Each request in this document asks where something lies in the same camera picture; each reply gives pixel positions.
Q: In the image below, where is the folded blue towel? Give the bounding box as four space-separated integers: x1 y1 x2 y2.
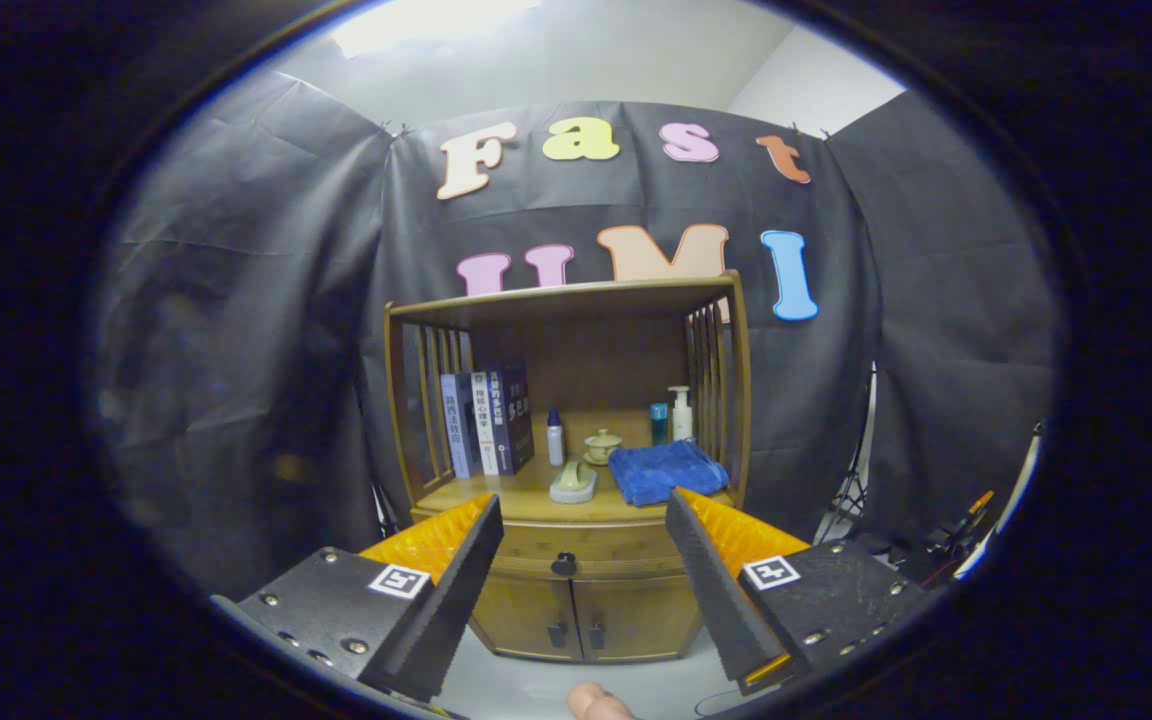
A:
608 438 730 507

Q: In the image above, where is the black light stand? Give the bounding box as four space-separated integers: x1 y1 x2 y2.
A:
816 360 882 546

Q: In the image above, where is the black backdrop cloth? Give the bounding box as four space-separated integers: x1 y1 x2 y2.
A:
86 70 1062 601

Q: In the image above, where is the black and orange device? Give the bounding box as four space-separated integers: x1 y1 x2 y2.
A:
921 490 995 576

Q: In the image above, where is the light blue book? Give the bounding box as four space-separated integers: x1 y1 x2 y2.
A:
440 373 482 479

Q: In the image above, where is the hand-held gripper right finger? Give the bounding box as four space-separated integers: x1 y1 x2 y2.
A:
664 487 937 697

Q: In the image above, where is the wooden cabinet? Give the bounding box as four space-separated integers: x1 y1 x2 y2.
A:
383 270 752 664

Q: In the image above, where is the white book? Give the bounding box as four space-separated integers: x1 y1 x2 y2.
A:
471 371 500 476

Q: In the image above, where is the wooden countertop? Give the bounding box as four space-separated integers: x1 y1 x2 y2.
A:
416 405 737 526

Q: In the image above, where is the wooden drawer with black knob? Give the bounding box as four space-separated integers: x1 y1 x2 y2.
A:
412 505 689 583

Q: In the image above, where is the wooden cabinet door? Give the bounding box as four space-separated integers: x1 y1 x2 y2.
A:
469 577 577 661
573 575 705 663

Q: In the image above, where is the pale green plastic item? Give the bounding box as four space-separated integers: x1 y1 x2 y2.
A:
549 459 599 505

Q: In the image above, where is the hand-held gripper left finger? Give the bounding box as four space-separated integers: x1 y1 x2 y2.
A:
211 492 505 703

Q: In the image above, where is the dark blue book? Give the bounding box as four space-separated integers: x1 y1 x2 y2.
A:
485 361 536 475

